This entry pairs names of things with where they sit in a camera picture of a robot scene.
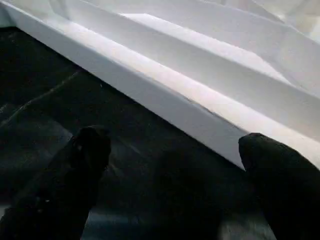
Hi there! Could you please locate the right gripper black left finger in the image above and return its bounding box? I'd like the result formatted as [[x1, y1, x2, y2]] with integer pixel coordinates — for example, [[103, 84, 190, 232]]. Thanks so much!
[[0, 125, 113, 240]]

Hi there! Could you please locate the white plastic table top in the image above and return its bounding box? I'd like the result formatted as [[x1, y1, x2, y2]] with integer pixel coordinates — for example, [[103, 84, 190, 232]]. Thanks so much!
[[0, 0, 320, 174]]

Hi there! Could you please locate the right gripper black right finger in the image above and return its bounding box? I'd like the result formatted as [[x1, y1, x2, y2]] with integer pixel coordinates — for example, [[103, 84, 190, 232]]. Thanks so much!
[[237, 132, 320, 240]]

